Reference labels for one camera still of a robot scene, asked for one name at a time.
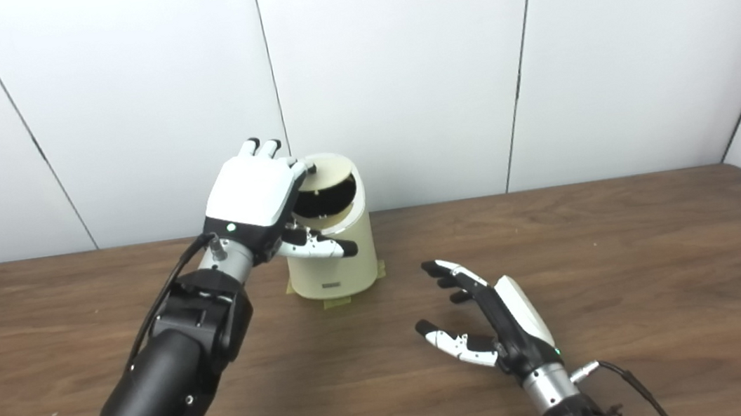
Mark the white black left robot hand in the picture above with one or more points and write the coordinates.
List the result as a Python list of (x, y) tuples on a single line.
[(252, 194)]

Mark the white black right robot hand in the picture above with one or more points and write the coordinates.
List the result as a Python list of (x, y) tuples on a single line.
[(520, 331)]

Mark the round cream bin lid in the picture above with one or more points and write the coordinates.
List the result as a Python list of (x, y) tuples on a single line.
[(331, 172)]

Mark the cream-colored cylindrical bin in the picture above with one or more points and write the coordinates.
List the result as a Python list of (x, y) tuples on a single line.
[(350, 270)]

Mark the yellow-green tape piece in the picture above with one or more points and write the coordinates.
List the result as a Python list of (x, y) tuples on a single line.
[(290, 288), (338, 303), (380, 270)]

